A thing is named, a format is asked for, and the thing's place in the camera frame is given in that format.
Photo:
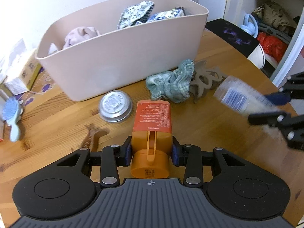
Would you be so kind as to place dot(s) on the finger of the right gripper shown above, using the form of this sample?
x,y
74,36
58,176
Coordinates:
x,y
291,127
292,89

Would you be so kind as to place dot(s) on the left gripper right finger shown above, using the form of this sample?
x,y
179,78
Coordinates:
x,y
188,156

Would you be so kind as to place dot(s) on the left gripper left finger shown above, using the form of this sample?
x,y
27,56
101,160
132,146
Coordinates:
x,y
112,157

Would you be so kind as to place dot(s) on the orange plastic bottle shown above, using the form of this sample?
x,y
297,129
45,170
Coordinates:
x,y
151,140

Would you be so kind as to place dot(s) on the round metal tin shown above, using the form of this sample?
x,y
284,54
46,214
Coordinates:
x,y
115,106

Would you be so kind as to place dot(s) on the clear cotton swab bag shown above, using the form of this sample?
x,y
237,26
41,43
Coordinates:
x,y
242,98

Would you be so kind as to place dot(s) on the green knitted cloth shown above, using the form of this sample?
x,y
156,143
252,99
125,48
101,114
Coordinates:
x,y
172,85

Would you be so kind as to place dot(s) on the taupe hair claw clip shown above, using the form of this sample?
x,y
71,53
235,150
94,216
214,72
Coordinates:
x,y
205,79

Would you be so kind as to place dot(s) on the white lavender cloth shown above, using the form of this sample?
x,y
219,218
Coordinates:
x,y
79,35

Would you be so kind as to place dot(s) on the blue white checkered cloth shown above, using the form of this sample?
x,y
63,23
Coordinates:
x,y
142,13

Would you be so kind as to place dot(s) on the brown small hair clip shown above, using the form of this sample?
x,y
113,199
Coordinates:
x,y
91,140

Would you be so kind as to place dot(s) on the red plastic bag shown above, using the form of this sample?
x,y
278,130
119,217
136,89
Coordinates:
x,y
272,45

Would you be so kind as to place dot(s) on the light blue headphones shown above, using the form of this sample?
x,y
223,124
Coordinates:
x,y
250,25

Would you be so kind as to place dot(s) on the olive green clothes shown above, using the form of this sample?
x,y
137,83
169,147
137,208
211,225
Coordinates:
x,y
273,15

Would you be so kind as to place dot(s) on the purple patterned table mat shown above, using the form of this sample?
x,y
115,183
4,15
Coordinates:
x,y
42,84

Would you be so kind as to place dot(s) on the white shelf unit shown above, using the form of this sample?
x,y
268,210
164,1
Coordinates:
x,y
236,10

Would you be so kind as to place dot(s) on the beige plastic storage bin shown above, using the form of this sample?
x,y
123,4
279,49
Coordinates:
x,y
119,57

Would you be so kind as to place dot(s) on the blue hair brush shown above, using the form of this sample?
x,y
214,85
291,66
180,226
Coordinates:
x,y
11,114

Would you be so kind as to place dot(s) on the yellow tissue box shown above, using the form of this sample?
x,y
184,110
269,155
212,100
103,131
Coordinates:
x,y
22,73

